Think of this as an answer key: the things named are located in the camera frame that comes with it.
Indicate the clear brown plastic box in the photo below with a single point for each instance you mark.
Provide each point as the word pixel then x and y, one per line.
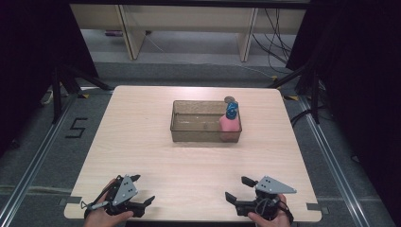
pixel 195 134

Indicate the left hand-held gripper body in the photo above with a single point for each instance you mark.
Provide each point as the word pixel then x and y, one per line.
pixel 125 190

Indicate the beige wooden desk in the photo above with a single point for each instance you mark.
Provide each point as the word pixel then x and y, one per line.
pixel 189 17

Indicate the person's left hand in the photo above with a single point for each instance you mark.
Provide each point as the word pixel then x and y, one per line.
pixel 104 220

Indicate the aluminium floor rail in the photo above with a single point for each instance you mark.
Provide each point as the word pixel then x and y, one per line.
pixel 334 164
pixel 34 164

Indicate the yellow black floor tape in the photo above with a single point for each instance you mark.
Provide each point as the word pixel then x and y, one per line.
pixel 291 97
pixel 83 95

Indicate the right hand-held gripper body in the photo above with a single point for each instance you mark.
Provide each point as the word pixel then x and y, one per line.
pixel 272 186

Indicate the black metal stand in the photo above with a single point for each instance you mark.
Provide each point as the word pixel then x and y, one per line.
pixel 314 94
pixel 57 94

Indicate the pink bottle with blue pump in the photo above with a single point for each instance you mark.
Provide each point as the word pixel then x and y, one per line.
pixel 229 124

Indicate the black curtain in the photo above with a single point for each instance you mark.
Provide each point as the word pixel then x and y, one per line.
pixel 34 56
pixel 362 78

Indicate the person's right hand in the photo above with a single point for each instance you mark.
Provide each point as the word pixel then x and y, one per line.
pixel 274 223

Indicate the grey tape piece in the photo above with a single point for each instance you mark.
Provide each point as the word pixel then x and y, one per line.
pixel 315 207
pixel 71 200

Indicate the small round grey disc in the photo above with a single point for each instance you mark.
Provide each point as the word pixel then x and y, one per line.
pixel 228 98

